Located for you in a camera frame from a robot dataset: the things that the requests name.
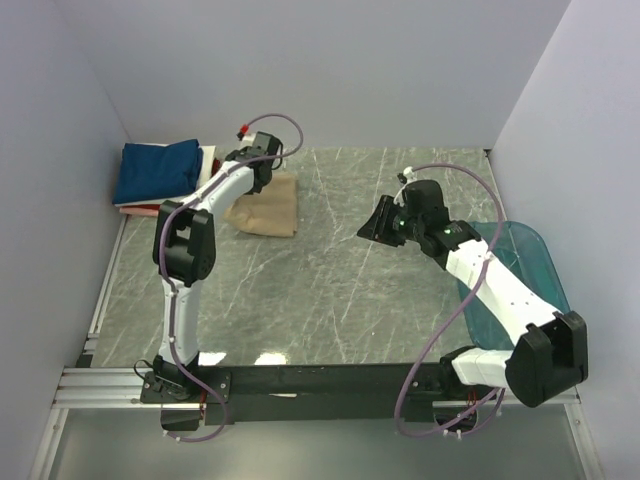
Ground beige t shirt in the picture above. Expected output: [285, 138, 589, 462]
[224, 173, 298, 238]

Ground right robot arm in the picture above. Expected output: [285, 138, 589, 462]
[357, 180, 589, 407]

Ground folded pink t shirt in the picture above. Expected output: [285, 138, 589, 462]
[119, 204, 159, 217]

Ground black base beam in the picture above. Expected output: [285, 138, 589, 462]
[139, 363, 501, 432]

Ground teal plastic bin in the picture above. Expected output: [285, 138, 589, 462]
[464, 221, 571, 350]

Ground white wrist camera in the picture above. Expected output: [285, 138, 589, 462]
[236, 124, 255, 149]
[395, 167, 417, 205]

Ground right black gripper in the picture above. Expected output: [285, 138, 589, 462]
[356, 195, 424, 248]

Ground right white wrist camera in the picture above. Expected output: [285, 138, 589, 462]
[395, 167, 417, 205]

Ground folded blue t shirt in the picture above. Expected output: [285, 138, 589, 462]
[112, 139, 202, 205]

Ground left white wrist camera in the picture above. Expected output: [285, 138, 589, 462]
[236, 124, 255, 149]

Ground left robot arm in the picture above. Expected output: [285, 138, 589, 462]
[140, 132, 283, 404]

